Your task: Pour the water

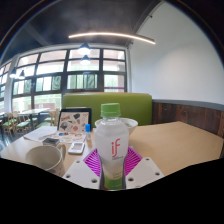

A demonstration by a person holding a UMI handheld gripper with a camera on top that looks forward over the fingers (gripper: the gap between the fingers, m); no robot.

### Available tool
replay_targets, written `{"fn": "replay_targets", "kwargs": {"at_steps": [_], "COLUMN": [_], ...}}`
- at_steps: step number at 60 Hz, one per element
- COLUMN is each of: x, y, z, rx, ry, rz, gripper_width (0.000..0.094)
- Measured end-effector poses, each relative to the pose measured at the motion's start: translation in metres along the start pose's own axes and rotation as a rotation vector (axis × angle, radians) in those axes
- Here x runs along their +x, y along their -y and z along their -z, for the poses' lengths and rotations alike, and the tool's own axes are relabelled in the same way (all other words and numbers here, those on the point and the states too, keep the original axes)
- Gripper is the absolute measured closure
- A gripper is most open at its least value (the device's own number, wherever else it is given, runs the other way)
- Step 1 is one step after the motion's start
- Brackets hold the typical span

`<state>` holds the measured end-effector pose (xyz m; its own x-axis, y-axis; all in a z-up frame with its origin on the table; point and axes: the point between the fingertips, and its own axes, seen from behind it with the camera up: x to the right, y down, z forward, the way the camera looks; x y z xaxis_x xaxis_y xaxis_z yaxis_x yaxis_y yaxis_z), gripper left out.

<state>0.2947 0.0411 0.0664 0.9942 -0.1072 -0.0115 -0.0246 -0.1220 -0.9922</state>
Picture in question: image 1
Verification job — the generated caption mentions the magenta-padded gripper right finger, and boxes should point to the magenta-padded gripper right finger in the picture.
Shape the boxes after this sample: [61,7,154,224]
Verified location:
[123,146,165,190]

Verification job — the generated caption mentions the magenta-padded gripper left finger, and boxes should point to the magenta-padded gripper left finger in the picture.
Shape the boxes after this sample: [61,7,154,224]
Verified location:
[63,148,102,190]

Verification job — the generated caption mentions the green-capped clear drink bottle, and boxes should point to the green-capped clear drink bottle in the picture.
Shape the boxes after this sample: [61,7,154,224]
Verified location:
[93,102,130,191]

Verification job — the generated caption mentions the white phone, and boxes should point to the white phone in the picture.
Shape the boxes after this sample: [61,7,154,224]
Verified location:
[67,141,86,155]

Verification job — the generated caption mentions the colourful printed sheet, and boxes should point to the colourful printed sheet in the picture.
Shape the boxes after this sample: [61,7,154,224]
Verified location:
[58,130,87,143]

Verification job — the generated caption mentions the white patterned cup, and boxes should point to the white patterned cup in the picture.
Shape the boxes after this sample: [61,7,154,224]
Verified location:
[25,143,67,178]

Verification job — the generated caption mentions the small dark box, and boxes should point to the small dark box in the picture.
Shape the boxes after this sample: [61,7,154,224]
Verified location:
[42,137,60,147]

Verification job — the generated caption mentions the small blue-capped bottle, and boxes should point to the small blue-capped bottle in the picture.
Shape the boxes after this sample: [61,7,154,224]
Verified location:
[84,123,92,141]

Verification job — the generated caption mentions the white paper sheets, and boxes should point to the white paper sheets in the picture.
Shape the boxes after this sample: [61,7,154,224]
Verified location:
[23,125,58,143]

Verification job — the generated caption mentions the green upholstered bench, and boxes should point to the green upholstered bench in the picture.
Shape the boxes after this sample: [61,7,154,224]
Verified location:
[61,92,154,127]

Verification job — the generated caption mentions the wooden dining table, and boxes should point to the wooden dining table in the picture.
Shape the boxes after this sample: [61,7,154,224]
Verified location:
[18,108,51,126]

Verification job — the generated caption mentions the group of wooden green-seat chairs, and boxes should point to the group of wooden green-seat chairs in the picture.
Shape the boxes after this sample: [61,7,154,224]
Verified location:
[0,108,61,136]

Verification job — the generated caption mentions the large dark-framed grid window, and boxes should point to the large dark-framed grid window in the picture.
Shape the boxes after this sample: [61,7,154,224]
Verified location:
[0,48,128,113]

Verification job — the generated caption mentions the group of dark pendant lamps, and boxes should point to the group of dark pendant lamps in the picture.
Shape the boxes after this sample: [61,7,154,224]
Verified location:
[9,42,93,80]

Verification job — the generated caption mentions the long curved ceiling light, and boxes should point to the long curved ceiling light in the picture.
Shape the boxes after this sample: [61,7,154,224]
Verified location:
[68,31,156,45]

